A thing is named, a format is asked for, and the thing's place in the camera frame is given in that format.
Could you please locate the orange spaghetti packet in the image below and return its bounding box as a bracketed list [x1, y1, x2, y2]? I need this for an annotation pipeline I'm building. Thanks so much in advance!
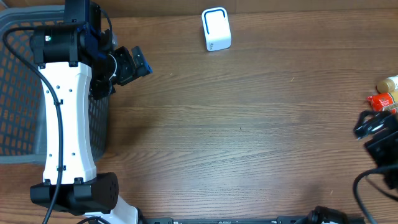
[366, 91, 397, 114]

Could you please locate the white cosmetic tube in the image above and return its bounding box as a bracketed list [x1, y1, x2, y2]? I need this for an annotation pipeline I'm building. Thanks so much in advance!
[376, 75, 398, 93]

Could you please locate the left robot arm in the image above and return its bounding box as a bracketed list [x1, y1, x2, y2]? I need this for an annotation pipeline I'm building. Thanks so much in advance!
[30, 1, 152, 223]

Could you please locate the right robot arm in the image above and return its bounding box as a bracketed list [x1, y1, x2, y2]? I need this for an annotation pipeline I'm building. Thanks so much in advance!
[296, 110, 397, 224]

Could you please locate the white barcode scanner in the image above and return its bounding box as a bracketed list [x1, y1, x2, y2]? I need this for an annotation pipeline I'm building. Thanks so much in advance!
[201, 7, 232, 52]

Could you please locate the grey plastic shopping basket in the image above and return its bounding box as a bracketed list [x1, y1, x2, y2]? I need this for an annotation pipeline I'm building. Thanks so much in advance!
[0, 5, 110, 165]

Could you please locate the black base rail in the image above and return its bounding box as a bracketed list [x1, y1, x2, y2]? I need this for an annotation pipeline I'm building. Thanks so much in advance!
[139, 215, 307, 224]

